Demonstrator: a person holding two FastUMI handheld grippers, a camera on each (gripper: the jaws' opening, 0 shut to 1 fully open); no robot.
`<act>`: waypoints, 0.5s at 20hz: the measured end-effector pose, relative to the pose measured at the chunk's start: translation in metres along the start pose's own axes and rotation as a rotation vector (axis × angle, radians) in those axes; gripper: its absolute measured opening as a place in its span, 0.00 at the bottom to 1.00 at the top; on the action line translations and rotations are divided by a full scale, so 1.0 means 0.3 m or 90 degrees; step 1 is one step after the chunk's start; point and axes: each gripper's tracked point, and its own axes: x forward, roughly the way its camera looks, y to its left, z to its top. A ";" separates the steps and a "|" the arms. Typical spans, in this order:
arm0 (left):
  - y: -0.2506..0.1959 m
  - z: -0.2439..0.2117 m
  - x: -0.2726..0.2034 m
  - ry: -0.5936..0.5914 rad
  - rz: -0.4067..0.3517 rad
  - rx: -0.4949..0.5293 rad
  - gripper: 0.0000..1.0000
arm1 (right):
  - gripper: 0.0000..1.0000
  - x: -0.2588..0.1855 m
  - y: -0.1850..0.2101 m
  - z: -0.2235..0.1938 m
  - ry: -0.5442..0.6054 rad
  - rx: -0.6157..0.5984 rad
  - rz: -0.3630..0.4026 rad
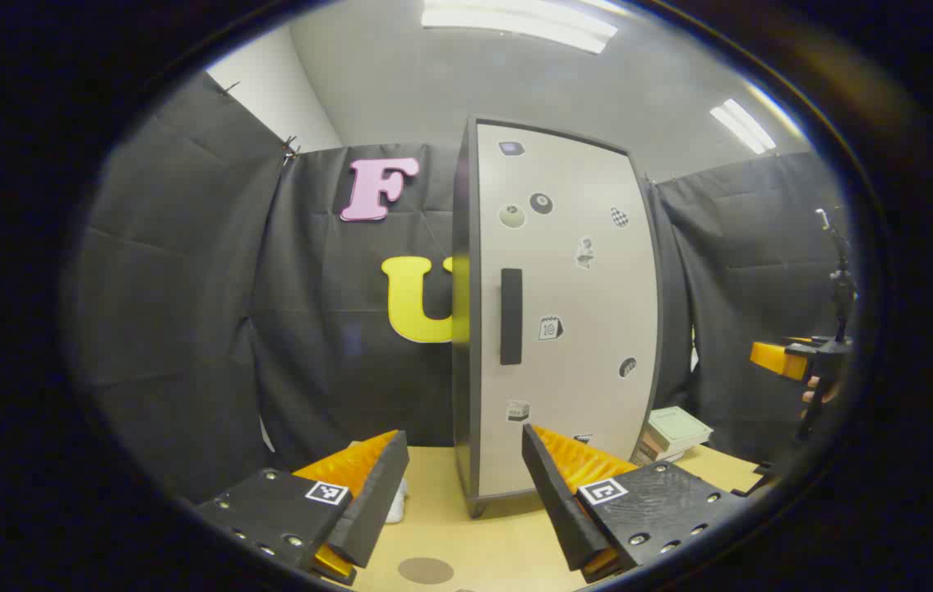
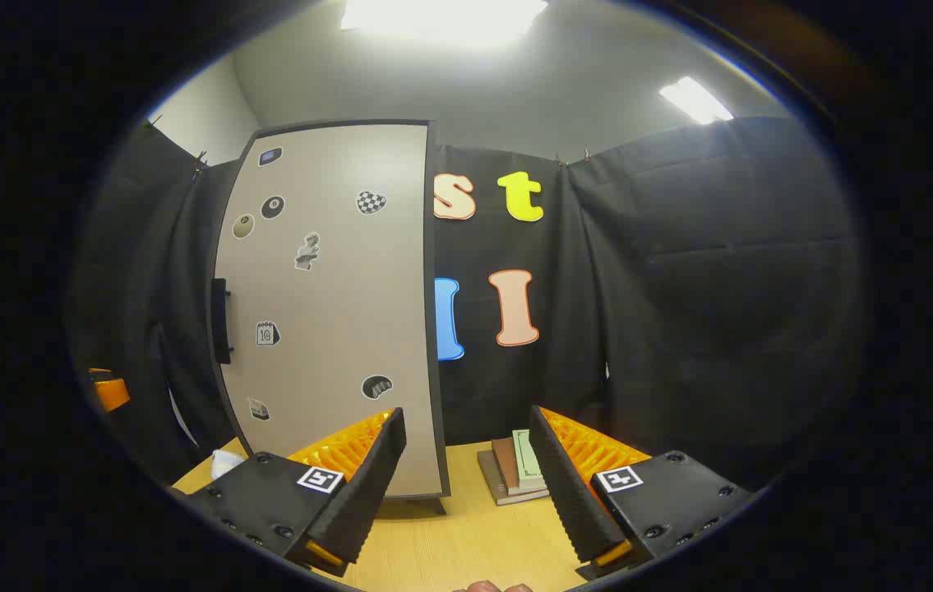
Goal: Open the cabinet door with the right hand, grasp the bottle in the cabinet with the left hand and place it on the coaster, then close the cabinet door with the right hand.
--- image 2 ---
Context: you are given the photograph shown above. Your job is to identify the narrow ceiling light panel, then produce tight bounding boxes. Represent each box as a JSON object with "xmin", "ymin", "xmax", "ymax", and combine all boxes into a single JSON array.
[{"xmin": 659, "ymin": 76, "xmax": 734, "ymax": 126}]

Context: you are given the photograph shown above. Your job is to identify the black cabinet door handle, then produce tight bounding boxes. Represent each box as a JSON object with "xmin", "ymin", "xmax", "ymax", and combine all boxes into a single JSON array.
[{"xmin": 210, "ymin": 278, "xmax": 233, "ymax": 365}]

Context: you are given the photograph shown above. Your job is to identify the large ceiling light panel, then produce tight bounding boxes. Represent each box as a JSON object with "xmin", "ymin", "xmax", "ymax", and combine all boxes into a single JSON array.
[{"xmin": 340, "ymin": 0, "xmax": 549, "ymax": 38}]

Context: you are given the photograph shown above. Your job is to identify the dark grey cabinet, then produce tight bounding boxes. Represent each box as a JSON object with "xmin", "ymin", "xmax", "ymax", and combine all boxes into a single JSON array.
[{"xmin": 211, "ymin": 119, "xmax": 452, "ymax": 515}]

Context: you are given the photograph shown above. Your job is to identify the beige cabinet door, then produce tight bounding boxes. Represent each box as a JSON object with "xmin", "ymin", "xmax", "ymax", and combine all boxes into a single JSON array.
[{"xmin": 214, "ymin": 125, "xmax": 442, "ymax": 498}]

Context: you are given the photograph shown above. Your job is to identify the black backdrop cloth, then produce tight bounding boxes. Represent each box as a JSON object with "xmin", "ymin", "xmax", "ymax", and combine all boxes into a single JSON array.
[{"xmin": 72, "ymin": 115, "xmax": 866, "ymax": 494}]

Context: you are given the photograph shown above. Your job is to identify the grey book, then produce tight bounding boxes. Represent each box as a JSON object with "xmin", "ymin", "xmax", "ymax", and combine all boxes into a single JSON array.
[{"xmin": 477, "ymin": 448, "xmax": 549, "ymax": 506}]

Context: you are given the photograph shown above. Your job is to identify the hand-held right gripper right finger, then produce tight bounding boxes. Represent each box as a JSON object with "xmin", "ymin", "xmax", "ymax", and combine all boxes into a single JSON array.
[{"xmin": 529, "ymin": 405, "xmax": 755, "ymax": 580}]

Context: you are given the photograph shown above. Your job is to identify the brown book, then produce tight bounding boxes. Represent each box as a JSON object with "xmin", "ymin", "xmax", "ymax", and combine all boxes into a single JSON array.
[{"xmin": 491, "ymin": 436, "xmax": 545, "ymax": 497}]

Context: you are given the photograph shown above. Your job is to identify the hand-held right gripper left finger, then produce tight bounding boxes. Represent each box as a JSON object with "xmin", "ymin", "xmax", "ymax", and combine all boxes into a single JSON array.
[{"xmin": 174, "ymin": 407, "xmax": 408, "ymax": 576}]

